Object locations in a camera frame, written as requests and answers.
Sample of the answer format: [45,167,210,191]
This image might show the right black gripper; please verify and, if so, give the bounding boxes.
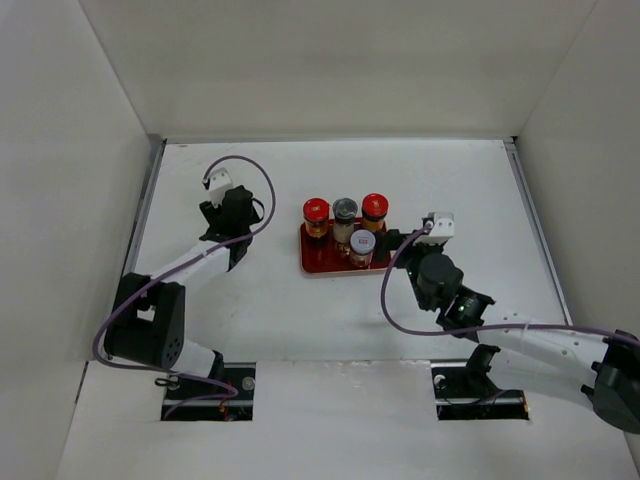
[374,229,444,311]

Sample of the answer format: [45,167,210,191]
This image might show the grey lid spice jar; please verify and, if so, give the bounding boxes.
[349,229,376,268]

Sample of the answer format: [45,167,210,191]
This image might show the red lid dark sauce jar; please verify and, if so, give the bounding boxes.
[361,193,389,232]

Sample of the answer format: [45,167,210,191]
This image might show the clear cap grinder bottle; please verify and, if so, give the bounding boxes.
[332,197,358,244]

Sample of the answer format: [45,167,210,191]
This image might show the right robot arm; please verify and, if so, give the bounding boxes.
[376,222,639,434]

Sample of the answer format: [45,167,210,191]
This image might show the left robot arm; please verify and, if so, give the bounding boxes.
[103,185,263,399]

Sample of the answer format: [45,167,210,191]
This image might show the red lacquer tray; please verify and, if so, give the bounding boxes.
[299,219,392,276]

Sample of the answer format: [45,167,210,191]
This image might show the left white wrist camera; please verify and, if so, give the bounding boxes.
[202,167,234,207]

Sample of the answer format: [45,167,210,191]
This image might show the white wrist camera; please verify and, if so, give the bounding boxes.
[420,211,455,245]
[202,167,234,207]

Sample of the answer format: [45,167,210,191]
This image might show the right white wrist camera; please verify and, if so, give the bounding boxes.
[420,211,455,245]

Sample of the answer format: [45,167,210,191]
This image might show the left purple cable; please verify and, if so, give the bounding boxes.
[93,155,277,396]

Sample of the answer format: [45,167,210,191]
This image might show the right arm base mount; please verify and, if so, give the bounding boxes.
[431,345,529,421]

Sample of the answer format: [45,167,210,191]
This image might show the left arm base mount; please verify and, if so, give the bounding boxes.
[154,356,257,422]

